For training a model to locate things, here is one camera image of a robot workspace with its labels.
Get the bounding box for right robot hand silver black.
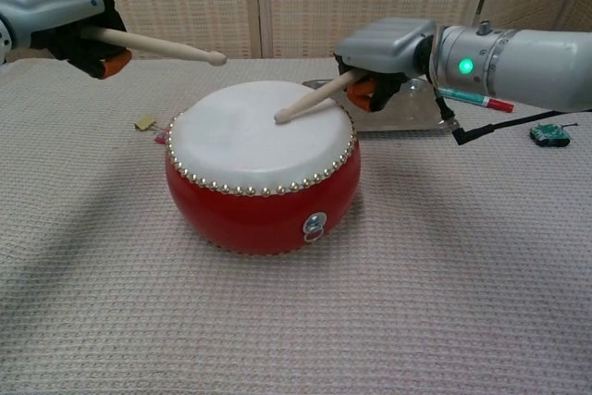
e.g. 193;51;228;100
333;17;438;114

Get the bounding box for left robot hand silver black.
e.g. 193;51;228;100
0;0;134;80

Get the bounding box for wooden drumstick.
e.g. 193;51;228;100
273;68;360;125
80;27;228;67

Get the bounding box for rectangular metal tray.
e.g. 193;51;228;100
302;75;454;133

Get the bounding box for red and white drum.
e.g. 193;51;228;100
165;80;363;258

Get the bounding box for green marker with red cap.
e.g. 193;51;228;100
437;86;515;114

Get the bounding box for woven folding screen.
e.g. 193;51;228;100
0;0;592;63

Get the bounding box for yellow binder clip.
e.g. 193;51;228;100
133;114;170;132

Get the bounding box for small green toy tank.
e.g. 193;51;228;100
528;122;579;148

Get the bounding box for beige woven tablecloth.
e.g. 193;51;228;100
0;56;592;395

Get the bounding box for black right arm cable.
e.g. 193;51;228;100
432;84;592;147

